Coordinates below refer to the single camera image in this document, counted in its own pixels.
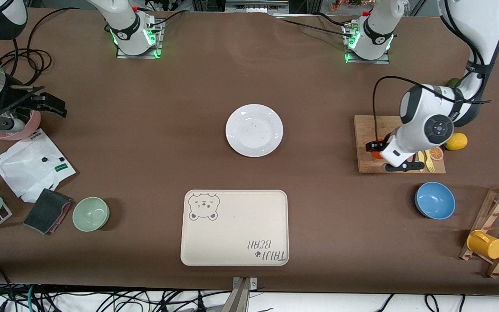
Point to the wooden cutting board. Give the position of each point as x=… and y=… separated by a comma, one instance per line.
x=364, y=130

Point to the yellow lemon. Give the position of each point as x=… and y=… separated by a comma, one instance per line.
x=458, y=142

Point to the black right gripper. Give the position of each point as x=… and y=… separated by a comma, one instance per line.
x=19, y=99

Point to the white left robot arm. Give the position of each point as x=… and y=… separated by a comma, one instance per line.
x=470, y=43

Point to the white plastic bag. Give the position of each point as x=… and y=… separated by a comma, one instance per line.
x=28, y=167

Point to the green bowl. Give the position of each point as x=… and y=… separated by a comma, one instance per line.
x=91, y=214

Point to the orange slice toy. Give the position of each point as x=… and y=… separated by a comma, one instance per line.
x=436, y=153

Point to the beige bear tray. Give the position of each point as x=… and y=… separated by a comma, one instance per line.
x=241, y=225

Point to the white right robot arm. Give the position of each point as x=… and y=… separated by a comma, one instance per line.
x=128, y=30

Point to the white round plate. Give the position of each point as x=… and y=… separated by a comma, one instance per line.
x=254, y=130

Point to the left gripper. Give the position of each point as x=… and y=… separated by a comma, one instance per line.
x=371, y=146

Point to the green lime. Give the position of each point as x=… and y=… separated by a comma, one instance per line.
x=452, y=82

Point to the yellow plastic fork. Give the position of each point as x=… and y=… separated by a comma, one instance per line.
x=429, y=161

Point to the orange fruit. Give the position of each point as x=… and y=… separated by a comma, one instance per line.
x=377, y=154

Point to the dark grey sponge cloth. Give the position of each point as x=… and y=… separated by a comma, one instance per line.
x=46, y=211

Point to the yellow plastic knife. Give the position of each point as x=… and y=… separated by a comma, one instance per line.
x=421, y=156

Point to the blue bowl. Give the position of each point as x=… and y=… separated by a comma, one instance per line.
x=435, y=200

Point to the yellow mug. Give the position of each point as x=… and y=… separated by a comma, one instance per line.
x=485, y=245

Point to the pink bowl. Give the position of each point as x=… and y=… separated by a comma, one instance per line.
x=30, y=125

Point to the wooden peg rack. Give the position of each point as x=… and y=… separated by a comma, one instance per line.
x=498, y=216

